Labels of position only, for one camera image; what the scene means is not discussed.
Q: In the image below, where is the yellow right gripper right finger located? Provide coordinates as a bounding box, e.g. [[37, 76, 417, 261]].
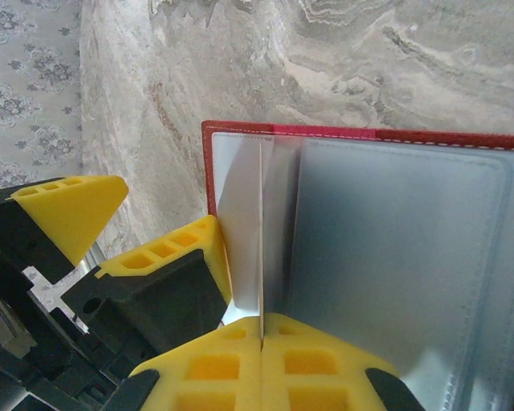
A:
[[260, 312, 427, 411]]

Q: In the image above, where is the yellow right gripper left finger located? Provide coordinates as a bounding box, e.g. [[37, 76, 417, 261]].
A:
[[106, 315, 265, 411]]

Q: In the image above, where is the black credit card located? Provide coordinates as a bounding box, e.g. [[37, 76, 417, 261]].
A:
[[256, 142, 267, 353]]

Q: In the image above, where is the red leather card holder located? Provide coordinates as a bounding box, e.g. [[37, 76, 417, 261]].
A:
[[200, 119, 514, 411]]

